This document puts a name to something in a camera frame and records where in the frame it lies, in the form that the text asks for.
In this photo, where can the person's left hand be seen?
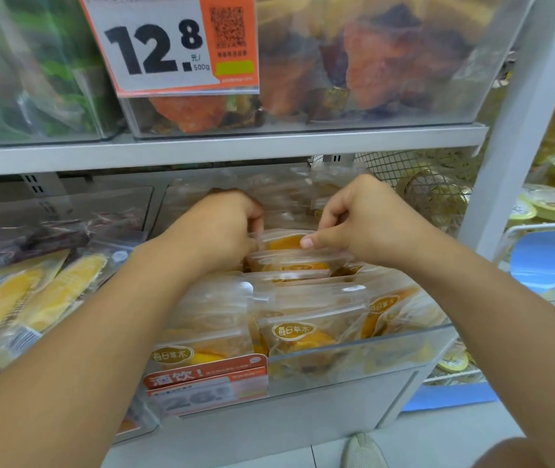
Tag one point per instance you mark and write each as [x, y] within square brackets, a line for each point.
[219, 229]

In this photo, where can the person's right hand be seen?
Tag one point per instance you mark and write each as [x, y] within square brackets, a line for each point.
[380, 224]

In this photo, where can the person's right thumb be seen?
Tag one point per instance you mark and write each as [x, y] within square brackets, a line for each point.
[324, 241]

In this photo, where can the person's left fingers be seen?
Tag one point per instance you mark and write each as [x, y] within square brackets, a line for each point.
[257, 224]

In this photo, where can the clear orange snack packet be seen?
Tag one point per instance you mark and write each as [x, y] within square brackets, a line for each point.
[282, 241]

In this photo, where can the person's left forearm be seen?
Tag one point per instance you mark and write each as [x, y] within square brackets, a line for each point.
[77, 346]

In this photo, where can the person's right forearm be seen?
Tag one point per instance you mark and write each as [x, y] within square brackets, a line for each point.
[501, 326]

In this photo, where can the grey metal shelf board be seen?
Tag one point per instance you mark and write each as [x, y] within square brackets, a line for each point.
[258, 148]

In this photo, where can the pile of clear snack bags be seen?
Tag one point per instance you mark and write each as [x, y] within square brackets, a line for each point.
[306, 316]

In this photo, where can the clear plastic bin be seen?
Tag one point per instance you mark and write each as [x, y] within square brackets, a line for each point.
[345, 365]

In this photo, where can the clear bin of dried fruit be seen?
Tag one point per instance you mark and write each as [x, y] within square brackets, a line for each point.
[404, 107]

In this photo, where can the orange white bin label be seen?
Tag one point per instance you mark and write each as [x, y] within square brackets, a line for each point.
[204, 385]

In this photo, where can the pile of red dried fruit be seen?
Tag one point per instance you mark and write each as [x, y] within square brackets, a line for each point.
[384, 58]

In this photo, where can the large white orange price tag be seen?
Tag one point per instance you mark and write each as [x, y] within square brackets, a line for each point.
[160, 43]

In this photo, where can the person's grey shoe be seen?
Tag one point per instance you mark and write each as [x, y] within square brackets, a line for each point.
[363, 453]

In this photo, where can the white shelf upright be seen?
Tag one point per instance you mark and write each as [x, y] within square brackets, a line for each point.
[516, 141]

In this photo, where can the dark dried fruit packet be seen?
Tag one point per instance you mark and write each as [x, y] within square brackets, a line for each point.
[38, 233]

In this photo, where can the blue shelf panel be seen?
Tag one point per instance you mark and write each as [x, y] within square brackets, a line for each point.
[550, 260]

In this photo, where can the group of yellow lidded cups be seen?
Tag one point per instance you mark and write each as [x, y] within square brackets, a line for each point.
[550, 199]

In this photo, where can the clear bin of green packets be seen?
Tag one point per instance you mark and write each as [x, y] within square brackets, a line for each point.
[29, 121]

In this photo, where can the pile of green packets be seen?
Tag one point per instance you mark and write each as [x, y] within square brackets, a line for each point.
[24, 58]

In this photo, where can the grey shelf bracket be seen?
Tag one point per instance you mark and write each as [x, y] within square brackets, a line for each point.
[43, 190]

